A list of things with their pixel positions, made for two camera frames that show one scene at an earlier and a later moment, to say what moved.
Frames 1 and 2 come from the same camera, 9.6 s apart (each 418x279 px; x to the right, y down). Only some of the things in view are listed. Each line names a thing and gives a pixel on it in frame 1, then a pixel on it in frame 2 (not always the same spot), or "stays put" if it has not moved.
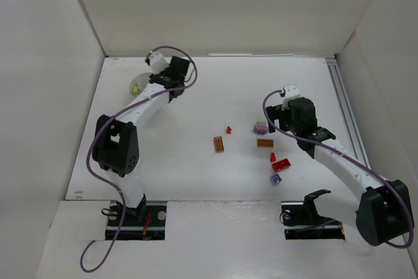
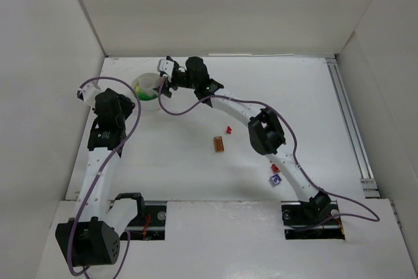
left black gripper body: x=158 y=79 to x=98 y=106
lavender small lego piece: x=275 y=179 stays put
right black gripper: x=275 y=113 to x=173 y=80
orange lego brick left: x=219 y=144 stays put
